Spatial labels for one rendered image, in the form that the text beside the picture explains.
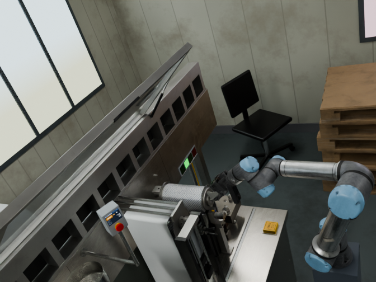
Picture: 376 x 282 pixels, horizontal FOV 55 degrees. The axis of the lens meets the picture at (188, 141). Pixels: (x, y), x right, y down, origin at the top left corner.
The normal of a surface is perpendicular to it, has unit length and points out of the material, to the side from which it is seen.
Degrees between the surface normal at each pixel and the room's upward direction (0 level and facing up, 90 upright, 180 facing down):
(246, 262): 0
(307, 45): 90
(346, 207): 83
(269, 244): 0
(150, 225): 90
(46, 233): 90
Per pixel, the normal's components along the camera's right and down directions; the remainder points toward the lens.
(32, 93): 0.88, 0.00
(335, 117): -0.37, 0.57
